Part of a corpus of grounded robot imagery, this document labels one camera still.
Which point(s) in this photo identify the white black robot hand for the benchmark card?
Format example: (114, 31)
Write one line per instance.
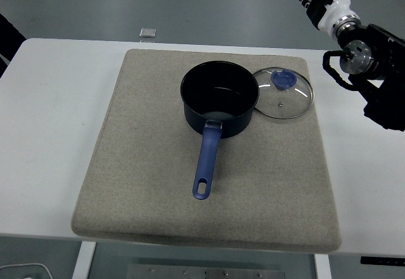
(340, 3)

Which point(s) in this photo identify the glass pot lid blue knob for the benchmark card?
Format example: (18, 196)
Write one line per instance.
(283, 79)

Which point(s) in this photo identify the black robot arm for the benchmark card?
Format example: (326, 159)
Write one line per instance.
(357, 57)

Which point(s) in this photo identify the small silver square floor plate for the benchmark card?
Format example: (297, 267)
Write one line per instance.
(148, 32)

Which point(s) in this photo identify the beige fabric mat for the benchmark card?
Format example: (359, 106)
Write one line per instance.
(142, 165)

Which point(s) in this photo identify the black table control panel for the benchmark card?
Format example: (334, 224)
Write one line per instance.
(383, 261)

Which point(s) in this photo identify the white table leg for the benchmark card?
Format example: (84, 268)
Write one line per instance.
(83, 263)
(322, 268)

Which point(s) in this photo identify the person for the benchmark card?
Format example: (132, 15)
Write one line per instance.
(8, 35)

